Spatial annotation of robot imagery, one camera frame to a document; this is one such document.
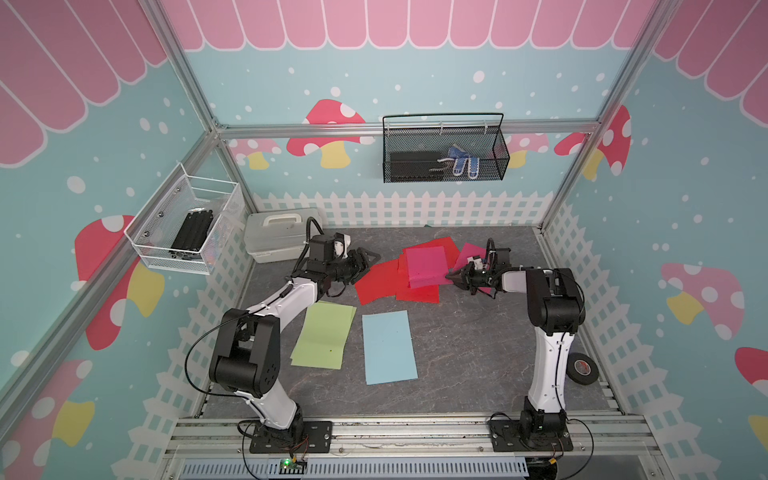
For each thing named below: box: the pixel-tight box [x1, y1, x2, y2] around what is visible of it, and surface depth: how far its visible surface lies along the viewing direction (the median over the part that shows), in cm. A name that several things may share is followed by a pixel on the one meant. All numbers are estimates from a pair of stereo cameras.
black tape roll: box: [566, 352, 600, 386], surface depth 85 cm
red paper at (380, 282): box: [354, 259, 399, 305], surface depth 106 cm
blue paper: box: [362, 310, 418, 386], surface depth 92 cm
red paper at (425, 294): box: [395, 248, 441, 304], surface depth 105 cm
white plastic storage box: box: [244, 208, 324, 264], surface depth 107 cm
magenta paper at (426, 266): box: [405, 246, 453, 289], surface depth 112 cm
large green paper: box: [290, 301, 357, 370], surface depth 94 cm
